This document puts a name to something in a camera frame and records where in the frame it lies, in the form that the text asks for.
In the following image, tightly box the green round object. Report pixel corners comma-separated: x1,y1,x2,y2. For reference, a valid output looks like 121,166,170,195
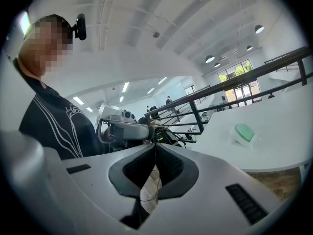
234,123,255,142

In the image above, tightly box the large glass window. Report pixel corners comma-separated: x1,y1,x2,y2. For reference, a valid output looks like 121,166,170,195
217,59,253,83

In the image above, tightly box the glass entrance door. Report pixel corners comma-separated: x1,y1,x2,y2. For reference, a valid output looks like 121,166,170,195
224,81,260,105

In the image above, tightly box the person's left hand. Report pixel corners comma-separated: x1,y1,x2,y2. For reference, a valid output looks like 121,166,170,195
101,127,114,144

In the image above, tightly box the person's head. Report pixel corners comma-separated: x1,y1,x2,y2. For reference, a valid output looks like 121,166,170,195
17,14,74,77

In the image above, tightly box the cluster of ceiling light panels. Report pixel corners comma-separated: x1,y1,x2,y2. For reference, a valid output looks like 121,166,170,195
72,76,168,113

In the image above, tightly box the black head-mounted camera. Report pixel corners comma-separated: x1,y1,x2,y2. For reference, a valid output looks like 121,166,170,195
73,13,87,41

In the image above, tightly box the white table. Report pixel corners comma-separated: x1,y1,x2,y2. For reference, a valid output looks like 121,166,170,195
190,82,313,181

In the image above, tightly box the open black equipment case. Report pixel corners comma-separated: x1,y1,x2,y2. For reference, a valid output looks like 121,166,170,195
154,125,195,148

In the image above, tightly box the long ceiling light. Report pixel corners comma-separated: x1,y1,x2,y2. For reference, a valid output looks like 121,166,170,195
19,10,31,35

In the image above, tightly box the black metal railing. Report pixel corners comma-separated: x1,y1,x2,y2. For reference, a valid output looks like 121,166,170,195
143,45,313,144

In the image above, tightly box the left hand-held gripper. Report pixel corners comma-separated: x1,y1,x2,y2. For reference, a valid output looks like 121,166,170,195
96,102,155,152

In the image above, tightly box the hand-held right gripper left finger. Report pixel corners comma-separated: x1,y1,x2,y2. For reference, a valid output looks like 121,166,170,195
62,143,157,222

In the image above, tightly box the person's black shirt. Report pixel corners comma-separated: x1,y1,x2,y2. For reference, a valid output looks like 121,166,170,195
19,57,106,160

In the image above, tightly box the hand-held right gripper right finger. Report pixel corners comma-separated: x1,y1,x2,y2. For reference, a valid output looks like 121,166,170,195
136,143,282,235

